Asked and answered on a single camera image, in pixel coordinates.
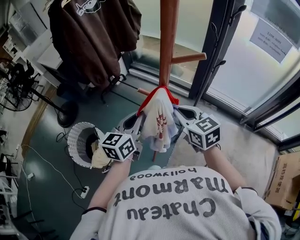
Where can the black standing fan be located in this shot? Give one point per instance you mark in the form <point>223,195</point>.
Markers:
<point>68,114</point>

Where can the person's cream lettered shirt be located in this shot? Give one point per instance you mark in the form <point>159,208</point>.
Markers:
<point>175,211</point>

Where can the beige floor mat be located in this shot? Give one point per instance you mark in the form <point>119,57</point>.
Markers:
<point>246,145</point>

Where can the wooden coat rack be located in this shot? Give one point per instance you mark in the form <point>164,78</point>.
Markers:
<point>167,47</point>

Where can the brown cardboard box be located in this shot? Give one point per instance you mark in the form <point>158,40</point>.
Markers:
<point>281,178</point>

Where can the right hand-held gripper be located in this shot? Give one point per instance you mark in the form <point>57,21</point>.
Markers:
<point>204,133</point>

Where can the white paper door notice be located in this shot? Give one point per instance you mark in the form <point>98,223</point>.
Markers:
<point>269,39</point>

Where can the black grey chair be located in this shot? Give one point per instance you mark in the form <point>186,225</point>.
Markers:
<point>7,161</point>

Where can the person's left forearm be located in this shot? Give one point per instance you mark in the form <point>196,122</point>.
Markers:
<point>110,182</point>

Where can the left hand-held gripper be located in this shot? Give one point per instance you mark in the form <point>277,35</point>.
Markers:
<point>119,146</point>

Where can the white garment with red trim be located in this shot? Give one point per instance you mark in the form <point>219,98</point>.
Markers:
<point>157,110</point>

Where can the white woven laundry basket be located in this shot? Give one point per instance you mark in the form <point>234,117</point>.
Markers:
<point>77,140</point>

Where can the person's right forearm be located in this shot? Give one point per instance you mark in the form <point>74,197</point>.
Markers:
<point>222,168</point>

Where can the white cabinet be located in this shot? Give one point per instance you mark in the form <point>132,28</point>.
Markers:
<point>47,58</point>

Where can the brown printed hoodie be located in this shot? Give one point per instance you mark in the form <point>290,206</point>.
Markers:
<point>93,42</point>

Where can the cream beige garment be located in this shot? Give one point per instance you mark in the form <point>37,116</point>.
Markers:
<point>99,157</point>

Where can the black metal coat stand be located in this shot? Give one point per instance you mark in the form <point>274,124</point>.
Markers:
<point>214,30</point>

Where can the white power strip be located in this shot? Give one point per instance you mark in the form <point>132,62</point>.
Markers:
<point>85,190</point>
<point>30,176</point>

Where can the person's left white shoe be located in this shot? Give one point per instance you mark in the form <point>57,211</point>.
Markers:
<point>154,167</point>

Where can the black garment rack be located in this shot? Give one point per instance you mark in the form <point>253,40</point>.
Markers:
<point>111,86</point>

